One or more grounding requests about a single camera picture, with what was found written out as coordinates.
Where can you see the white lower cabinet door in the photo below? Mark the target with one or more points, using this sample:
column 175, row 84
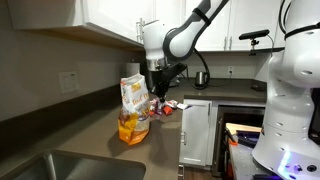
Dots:
column 194, row 132

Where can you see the large white orange snack bag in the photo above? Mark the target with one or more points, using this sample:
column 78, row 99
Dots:
column 134, row 116

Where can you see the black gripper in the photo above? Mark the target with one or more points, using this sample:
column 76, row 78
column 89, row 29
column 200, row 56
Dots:
column 161, row 72

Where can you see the white wall outlet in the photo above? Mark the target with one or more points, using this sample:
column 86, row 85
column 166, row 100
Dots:
column 68, row 82

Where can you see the black camera on stand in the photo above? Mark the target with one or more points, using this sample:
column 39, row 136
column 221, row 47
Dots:
column 252, row 36

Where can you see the purple white small packet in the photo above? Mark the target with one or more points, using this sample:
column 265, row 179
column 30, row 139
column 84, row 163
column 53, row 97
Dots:
column 155, row 107

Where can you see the stainless steel sink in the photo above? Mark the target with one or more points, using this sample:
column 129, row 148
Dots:
column 64, row 165

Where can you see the black electric kettle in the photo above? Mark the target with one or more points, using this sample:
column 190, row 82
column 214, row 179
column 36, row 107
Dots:
column 201, row 79

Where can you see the red small packet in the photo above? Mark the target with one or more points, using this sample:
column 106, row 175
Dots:
column 167, row 110

